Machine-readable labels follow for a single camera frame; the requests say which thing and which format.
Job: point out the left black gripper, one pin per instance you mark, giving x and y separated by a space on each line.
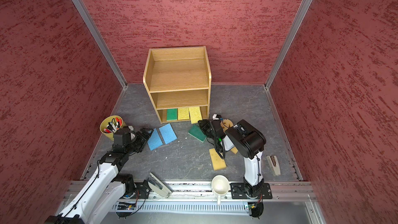
143 139

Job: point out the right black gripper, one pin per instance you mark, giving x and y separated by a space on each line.
205 125

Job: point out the dark green sponge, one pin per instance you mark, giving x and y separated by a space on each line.
197 133

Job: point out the bright green sponge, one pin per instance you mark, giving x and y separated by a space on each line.
172 114

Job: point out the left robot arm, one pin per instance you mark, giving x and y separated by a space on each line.
107 185

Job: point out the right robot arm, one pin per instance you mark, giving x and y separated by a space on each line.
249 142

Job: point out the wooden three-tier shelf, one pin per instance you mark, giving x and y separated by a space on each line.
178 77

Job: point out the yellow smiley face sponge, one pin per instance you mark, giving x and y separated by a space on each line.
226 124

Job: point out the markers in cup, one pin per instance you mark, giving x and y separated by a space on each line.
112 124

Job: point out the yellow pen cup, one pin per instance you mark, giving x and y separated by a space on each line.
110 136

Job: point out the left light blue sponge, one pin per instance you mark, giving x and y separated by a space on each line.
154 141

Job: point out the light blue sponge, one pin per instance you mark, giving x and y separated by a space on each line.
154 141
168 133

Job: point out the right light blue sponge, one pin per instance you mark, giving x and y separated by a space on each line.
168 133

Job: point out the white mug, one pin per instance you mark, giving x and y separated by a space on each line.
220 186

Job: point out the beige stapler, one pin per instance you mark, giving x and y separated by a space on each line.
274 164

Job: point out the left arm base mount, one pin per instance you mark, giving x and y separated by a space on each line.
137 190

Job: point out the grey stapler on rail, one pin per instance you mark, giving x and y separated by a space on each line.
158 187

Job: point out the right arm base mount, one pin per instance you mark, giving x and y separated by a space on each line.
246 191

